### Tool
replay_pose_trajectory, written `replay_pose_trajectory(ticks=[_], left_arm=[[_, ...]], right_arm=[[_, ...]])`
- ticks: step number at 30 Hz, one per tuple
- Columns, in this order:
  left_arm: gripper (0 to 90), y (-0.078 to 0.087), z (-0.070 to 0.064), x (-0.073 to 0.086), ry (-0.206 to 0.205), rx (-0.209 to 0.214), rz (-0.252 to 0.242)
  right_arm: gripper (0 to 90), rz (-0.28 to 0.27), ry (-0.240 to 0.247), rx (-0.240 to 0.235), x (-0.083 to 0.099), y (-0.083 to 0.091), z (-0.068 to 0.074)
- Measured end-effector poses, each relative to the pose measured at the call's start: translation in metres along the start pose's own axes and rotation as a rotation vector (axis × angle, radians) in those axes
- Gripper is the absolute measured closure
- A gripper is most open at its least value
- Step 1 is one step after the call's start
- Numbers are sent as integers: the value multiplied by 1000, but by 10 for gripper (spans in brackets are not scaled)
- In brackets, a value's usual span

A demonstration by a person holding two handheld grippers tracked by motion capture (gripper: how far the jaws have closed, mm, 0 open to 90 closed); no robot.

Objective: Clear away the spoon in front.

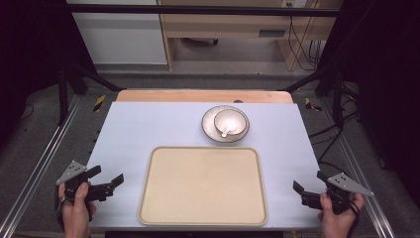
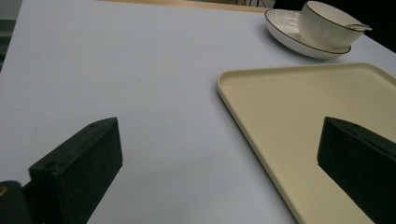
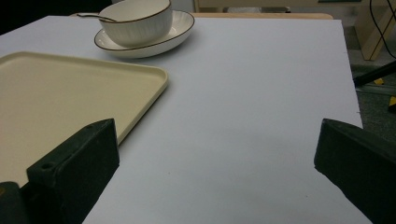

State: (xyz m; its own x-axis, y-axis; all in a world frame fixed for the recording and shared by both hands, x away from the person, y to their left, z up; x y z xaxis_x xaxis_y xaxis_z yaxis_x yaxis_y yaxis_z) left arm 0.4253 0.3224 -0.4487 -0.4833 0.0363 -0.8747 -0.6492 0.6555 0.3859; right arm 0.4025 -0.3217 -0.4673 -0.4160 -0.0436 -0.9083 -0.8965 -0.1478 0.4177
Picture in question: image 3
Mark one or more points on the cream plastic tray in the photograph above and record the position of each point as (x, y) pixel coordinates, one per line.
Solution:
(62, 102)

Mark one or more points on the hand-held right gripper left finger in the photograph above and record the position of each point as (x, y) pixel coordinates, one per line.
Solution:
(77, 168)

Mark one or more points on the metal spoon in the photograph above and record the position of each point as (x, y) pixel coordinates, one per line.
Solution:
(96, 17)

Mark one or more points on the white plate with dark rim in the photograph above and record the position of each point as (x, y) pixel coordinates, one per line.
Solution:
(174, 37)

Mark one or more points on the white ribbed bowl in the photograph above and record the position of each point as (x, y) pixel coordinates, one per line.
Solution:
(140, 25)

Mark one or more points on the black stand leg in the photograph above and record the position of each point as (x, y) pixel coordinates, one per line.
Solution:
(373, 74)

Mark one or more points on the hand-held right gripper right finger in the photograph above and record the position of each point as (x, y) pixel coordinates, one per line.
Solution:
(358, 161)

